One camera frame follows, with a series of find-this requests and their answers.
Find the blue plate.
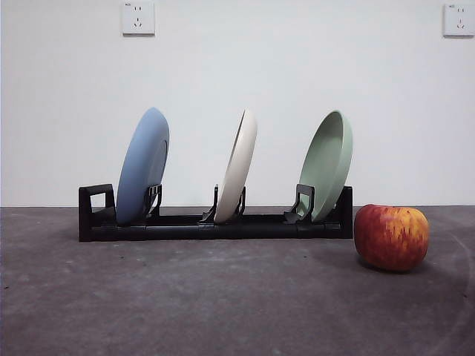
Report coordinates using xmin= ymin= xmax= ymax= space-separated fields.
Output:
xmin=116 ymin=107 xmax=171 ymax=225

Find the red yellow apple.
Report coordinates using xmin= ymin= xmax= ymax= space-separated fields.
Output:
xmin=353 ymin=203 xmax=430 ymax=272

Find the beige plate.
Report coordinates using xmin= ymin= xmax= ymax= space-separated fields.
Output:
xmin=214 ymin=108 xmax=258 ymax=224

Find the black plate rack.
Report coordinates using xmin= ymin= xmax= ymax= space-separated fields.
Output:
xmin=78 ymin=182 xmax=354 ymax=243

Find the green plate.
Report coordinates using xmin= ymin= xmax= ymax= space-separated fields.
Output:
xmin=298 ymin=109 xmax=354 ymax=223

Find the white wall socket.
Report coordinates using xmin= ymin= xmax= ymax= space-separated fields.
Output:
xmin=442 ymin=4 xmax=475 ymax=38
xmin=122 ymin=0 xmax=156 ymax=37

